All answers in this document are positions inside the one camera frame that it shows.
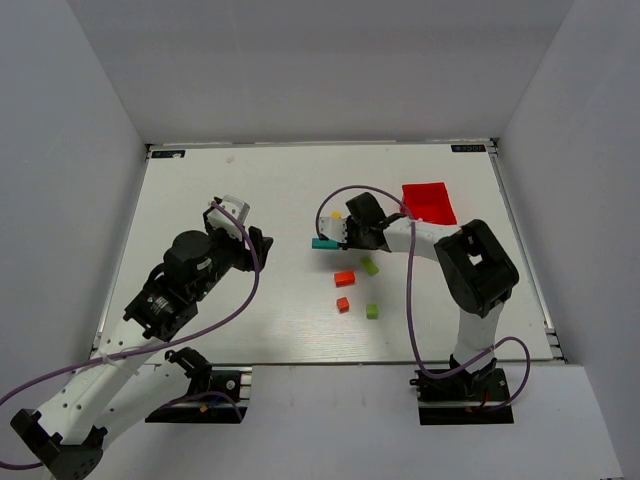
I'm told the red cube wood block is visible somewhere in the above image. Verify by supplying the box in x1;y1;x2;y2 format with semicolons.
336;297;350;313

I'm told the dark table corner label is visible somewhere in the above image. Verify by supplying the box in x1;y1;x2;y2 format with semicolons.
451;144;486;153

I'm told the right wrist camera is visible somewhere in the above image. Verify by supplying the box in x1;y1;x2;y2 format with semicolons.
318;216;348;244

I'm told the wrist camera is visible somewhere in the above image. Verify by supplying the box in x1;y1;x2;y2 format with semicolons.
203;195;250;240
318;216;348;244

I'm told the green cube wood block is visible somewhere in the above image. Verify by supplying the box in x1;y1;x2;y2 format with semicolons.
366;303;379;319

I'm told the teal long wood block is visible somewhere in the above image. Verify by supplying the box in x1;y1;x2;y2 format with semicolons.
311;238;340;250

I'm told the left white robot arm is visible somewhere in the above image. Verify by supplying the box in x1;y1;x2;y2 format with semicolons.
11;205;273;479

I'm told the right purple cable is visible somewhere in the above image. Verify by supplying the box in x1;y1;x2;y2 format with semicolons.
314;185;532;412

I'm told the red plastic bin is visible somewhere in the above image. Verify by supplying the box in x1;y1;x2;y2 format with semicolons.
402;182;457;226

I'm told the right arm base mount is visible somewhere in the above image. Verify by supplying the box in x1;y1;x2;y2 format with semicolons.
409;368;514;426

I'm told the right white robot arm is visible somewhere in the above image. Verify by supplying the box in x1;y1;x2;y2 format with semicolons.
335;192;519;400

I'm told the green rectangular wood block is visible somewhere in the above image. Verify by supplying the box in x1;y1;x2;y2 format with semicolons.
360;256;379;276

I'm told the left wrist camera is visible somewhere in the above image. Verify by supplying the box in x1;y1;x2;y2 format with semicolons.
203;195;250;240

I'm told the left table corner label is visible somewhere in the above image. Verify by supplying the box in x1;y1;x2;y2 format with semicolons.
151;150;186;159

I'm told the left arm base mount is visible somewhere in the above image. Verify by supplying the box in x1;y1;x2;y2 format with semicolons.
145;347;252;425

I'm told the red rectangular wood block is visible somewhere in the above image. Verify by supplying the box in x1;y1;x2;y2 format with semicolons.
334;270;356;288

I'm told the purple cable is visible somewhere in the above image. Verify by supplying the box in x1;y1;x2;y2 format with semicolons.
314;185;532;412
0;200;260;472

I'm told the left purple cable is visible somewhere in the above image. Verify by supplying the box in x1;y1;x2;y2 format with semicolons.
0;200;260;472

